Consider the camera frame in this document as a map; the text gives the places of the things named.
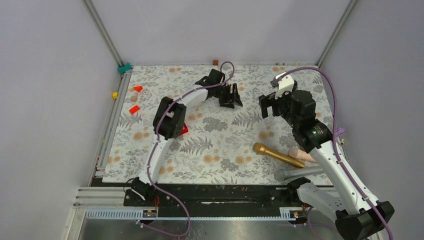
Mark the red box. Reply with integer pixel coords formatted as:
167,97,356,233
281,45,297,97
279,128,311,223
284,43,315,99
180,123,189,135

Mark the beige cube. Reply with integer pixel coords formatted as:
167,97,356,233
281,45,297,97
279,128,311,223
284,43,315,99
130,95,138,102

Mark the pink microphone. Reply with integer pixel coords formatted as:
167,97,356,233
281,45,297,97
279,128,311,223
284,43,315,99
288,148,316,163

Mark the floral table mat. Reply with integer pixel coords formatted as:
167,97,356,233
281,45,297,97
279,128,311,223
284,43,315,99
101,64,355,187

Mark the teal block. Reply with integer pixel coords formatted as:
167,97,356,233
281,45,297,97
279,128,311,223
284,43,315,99
117,62,132,74

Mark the red flat block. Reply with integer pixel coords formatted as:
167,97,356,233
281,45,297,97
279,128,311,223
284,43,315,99
129,105,140,115

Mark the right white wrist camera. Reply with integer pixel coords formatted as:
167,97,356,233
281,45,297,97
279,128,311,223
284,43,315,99
270,72,297,99

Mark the gold microphone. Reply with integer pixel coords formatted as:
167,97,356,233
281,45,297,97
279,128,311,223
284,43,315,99
253,142,305,169

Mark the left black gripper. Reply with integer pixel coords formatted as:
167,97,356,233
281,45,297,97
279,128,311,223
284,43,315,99
213,83,242,109

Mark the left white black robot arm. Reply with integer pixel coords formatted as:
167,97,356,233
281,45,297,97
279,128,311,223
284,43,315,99
130,69,243,206

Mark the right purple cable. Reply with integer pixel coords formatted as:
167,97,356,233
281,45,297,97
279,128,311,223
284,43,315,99
271,66,395,240

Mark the red triangular block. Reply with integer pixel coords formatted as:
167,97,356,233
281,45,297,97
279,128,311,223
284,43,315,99
133,85,143,93

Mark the purple glitter microphone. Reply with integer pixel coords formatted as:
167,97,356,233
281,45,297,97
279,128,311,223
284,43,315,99
333,127,346,138

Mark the grey microphone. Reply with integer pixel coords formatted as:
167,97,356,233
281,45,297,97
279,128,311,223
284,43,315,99
273,166,324,181

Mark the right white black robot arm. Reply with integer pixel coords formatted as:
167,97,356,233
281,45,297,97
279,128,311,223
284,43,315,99
258,90,395,240

